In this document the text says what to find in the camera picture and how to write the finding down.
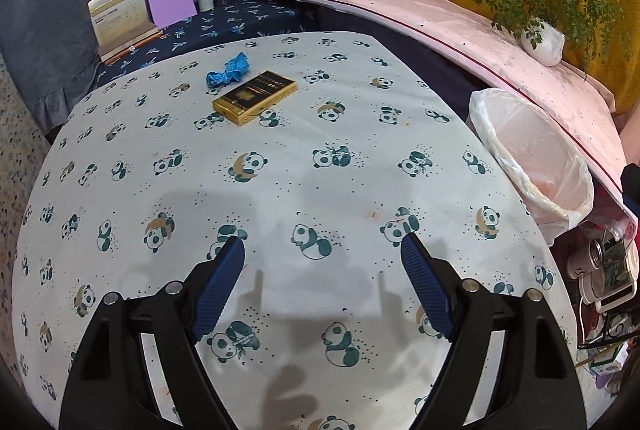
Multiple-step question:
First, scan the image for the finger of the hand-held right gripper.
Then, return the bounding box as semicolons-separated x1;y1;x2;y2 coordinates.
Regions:
621;163;640;210

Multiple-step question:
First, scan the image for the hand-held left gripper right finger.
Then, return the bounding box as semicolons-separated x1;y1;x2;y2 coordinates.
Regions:
400;232;586;430

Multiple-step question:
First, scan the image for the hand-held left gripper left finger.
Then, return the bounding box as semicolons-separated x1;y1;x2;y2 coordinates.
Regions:
59;235;246;430

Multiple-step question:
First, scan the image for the bin with white bag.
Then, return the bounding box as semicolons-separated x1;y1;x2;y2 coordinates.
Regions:
467;87;597;247

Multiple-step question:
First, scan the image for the panda print tablecloth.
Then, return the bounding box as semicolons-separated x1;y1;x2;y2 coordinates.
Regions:
10;30;582;430

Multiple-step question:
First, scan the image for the small green box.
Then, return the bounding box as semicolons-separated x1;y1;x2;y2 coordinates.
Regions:
586;344;630;377

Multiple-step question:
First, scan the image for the gold cigarette box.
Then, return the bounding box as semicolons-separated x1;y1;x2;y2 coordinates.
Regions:
212;70;299;127

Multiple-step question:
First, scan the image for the blue crumpled wrapper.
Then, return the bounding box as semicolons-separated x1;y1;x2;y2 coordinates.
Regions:
206;52;251;90

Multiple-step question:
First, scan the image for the pink cloth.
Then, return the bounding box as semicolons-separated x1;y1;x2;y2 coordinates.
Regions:
244;0;638;223

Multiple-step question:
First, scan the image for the dark blue leaf print cloth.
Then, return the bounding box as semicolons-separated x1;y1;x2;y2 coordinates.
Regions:
94;0;322;87

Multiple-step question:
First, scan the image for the open tan cardboard box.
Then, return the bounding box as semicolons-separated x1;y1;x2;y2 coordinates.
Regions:
88;0;164;64

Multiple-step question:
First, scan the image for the purple board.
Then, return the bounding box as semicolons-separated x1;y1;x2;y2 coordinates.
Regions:
143;0;199;30

